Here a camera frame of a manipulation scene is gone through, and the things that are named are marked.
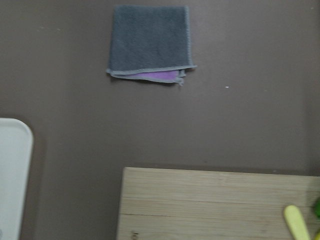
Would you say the grey purple folded cloth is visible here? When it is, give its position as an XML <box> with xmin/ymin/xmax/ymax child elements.
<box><xmin>106</xmin><ymin>5</ymin><xmax>196</xmax><ymax>85</ymax></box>

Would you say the wooden cutting board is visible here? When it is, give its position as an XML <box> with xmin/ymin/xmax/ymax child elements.
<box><xmin>116</xmin><ymin>167</ymin><xmax>320</xmax><ymax>240</ymax></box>

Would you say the cream rabbit tray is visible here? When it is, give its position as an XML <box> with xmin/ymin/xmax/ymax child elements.
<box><xmin>0</xmin><ymin>117</ymin><xmax>34</xmax><ymax>240</ymax></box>

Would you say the yellow plastic knife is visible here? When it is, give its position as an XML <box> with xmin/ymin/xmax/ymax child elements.
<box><xmin>283</xmin><ymin>205</ymin><xmax>311</xmax><ymax>240</ymax></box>

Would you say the green lime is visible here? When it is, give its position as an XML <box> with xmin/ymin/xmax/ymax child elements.
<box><xmin>313</xmin><ymin>198</ymin><xmax>320</xmax><ymax>219</ymax></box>

